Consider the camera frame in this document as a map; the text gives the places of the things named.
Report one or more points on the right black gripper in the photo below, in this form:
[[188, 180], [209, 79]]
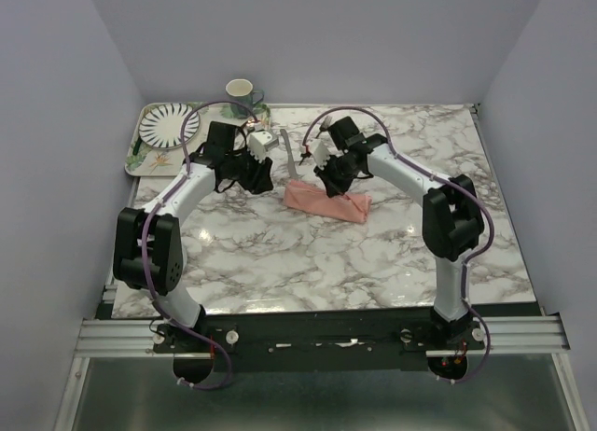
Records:
[[332, 187]]

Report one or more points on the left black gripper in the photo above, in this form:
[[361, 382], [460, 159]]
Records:
[[260, 180]]

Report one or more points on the pink cloth napkin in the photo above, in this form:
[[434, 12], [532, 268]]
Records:
[[309, 199]]

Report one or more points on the silver table knife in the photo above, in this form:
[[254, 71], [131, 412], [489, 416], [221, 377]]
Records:
[[291, 165]]

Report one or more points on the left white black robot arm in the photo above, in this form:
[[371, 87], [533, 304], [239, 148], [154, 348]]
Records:
[[149, 254]]

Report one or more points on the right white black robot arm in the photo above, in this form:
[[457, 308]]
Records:
[[451, 223]]

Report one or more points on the black silver fork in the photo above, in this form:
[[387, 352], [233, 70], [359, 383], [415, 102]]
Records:
[[323, 127]]

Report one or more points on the green ceramic mug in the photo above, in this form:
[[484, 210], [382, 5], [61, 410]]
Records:
[[244, 94]]

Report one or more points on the striped white plate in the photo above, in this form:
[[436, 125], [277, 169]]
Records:
[[167, 126]]

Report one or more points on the leaf pattern serving tray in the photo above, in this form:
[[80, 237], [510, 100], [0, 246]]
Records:
[[145, 161]]

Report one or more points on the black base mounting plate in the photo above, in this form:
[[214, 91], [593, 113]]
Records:
[[410, 339]]

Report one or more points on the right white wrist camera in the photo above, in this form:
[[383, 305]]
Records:
[[319, 152]]

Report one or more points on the aluminium rail frame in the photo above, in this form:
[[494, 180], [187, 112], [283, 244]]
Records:
[[118, 382]]

